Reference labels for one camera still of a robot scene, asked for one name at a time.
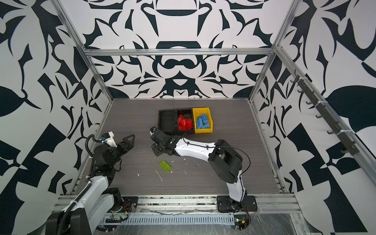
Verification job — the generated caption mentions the green lego brick front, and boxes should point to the green lego brick front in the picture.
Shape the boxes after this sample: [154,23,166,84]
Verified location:
[160,161,171,172]

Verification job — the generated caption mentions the red lego arch piece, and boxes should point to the red lego arch piece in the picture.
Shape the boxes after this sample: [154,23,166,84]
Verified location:
[178,118,193,131]

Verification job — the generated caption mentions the blue lego brick front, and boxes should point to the blue lego brick front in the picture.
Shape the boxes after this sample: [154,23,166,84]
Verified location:
[196,114,210,129]

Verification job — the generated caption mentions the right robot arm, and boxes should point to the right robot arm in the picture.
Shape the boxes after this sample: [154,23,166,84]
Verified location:
[150,127,247,205]

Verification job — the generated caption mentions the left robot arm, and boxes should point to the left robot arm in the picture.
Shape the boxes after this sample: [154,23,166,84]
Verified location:
[45,132,135,235]

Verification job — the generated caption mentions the left black bin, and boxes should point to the left black bin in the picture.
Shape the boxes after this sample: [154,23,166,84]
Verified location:
[158,110,177,135]

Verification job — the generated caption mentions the black bin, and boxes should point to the black bin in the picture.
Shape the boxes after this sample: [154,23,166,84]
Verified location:
[158,110,177,135]
[176,109,194,135]

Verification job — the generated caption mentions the middle black bin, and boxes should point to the middle black bin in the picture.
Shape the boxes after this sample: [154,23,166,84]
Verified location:
[176,109,194,135]

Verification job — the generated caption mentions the yellow bin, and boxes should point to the yellow bin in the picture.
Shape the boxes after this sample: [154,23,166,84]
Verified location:
[193,108,213,134]

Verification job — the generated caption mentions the left circuit board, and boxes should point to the left circuit board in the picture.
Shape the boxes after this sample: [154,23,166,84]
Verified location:
[105,214,129,223]

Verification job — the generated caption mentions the circuit board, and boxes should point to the circuit board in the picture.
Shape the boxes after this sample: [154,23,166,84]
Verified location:
[105,214,129,223]
[234,214,251,231]

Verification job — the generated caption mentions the right circuit board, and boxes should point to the right circuit board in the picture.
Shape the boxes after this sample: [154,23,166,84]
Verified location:
[234,214,251,231]

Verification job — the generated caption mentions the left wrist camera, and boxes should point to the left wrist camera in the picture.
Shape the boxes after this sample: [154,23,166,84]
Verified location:
[100,131,117,147]

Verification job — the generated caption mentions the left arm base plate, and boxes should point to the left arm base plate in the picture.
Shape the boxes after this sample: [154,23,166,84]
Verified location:
[110,196,139,213]

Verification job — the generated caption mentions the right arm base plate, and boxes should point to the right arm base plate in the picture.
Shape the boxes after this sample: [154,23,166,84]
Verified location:
[216,195,258,213]

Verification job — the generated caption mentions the white cable duct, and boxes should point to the white cable duct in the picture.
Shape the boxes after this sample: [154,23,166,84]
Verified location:
[100,214,236,226]

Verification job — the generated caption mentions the wall hook rail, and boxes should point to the wall hook rail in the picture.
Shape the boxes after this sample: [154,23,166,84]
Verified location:
[291,74,360,156]

